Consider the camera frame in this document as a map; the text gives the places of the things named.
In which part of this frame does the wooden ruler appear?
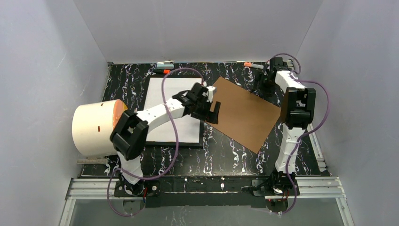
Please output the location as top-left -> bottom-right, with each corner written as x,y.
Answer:
76,158 -> 108,165

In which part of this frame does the aluminium rail frame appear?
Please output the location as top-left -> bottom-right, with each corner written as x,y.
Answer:
59,177 -> 354,226

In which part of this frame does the brown backing board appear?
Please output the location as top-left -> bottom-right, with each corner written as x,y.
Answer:
211,77 -> 280,153

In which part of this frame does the black orange marker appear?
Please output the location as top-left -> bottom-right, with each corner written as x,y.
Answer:
153,69 -> 171,74

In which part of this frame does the black picture frame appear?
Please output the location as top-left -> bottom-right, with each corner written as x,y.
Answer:
138,74 -> 204,148

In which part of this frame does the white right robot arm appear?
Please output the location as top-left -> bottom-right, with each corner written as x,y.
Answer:
254,57 -> 316,175

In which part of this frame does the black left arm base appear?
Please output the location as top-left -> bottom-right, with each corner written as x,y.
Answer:
114,175 -> 160,197

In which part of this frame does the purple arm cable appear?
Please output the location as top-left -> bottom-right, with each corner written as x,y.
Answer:
106,67 -> 207,218
268,53 -> 330,215

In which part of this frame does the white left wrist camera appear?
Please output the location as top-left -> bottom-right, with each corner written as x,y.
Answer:
206,86 -> 217,103

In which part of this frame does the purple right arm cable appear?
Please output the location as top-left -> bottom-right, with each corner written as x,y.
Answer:
268,53 -> 330,215

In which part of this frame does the sunflower photo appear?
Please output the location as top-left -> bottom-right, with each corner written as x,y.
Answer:
144,77 -> 202,146

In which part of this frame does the white cylinder orange lid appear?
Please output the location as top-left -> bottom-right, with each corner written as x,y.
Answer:
72,99 -> 128,158

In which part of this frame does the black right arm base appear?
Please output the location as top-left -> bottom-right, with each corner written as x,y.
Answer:
241,172 -> 300,197

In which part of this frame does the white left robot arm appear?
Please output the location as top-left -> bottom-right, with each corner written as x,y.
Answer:
110,83 -> 221,186

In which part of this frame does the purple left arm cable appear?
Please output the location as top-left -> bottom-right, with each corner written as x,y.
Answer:
106,67 -> 207,218

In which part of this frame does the orange white marker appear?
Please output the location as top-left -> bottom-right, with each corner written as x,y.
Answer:
244,62 -> 264,69

